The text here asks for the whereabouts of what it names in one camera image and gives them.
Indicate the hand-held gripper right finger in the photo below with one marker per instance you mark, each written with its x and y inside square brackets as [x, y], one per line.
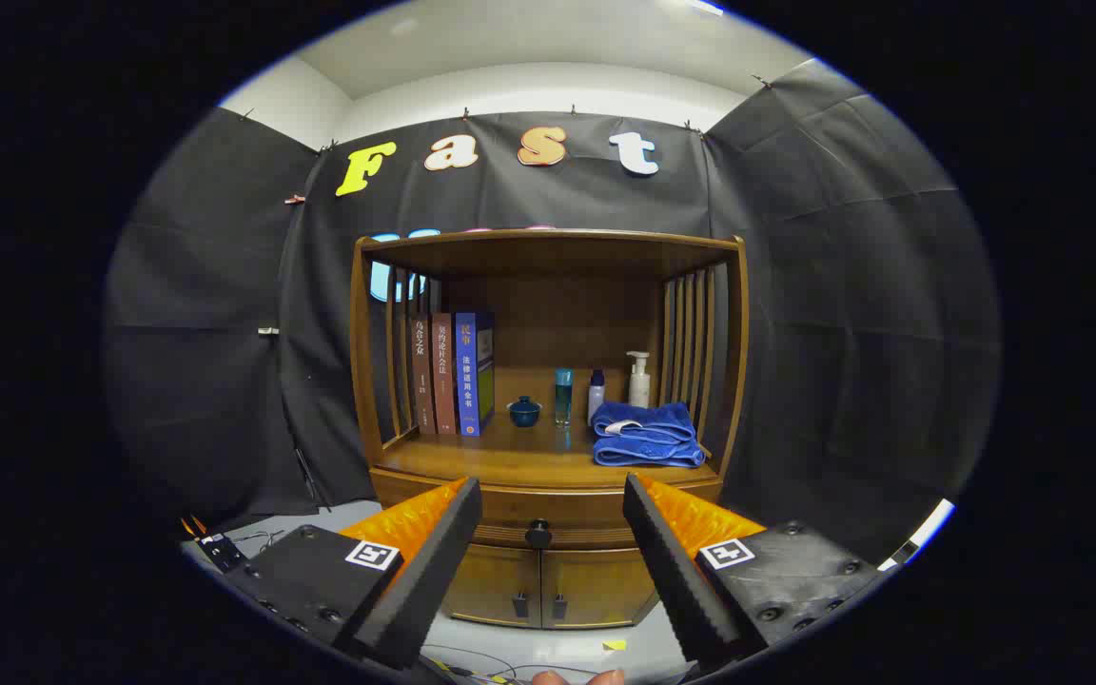
[672, 580]

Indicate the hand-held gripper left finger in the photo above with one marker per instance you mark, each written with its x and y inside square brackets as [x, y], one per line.
[434, 580]

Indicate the black round drawer knob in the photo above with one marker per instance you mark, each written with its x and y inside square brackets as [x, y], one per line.
[538, 534]

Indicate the wooden drawer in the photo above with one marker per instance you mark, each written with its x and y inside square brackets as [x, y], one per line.
[548, 502]

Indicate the wooden countertop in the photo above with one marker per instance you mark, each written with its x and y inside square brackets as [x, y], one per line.
[529, 457]

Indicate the wooden cabinet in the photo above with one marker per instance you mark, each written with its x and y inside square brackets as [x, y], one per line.
[548, 257]

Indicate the blue folded towel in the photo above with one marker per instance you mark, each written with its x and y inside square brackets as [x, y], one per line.
[648, 442]

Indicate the blue lidded teacup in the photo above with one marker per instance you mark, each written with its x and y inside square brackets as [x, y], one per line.
[524, 413]

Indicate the white bottle with blue cap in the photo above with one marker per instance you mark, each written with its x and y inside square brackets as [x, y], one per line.
[596, 401]

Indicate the white pump bottle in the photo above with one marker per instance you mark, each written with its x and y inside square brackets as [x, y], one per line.
[639, 385]

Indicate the reddish brown book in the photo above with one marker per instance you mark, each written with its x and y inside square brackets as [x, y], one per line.
[444, 381]

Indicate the dark brown book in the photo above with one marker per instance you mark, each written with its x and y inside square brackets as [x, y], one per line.
[422, 381]

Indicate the thick blue book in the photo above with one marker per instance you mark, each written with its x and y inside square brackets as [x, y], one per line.
[472, 381]

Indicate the teal glass bottle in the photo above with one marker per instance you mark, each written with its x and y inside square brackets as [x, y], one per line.
[563, 400]

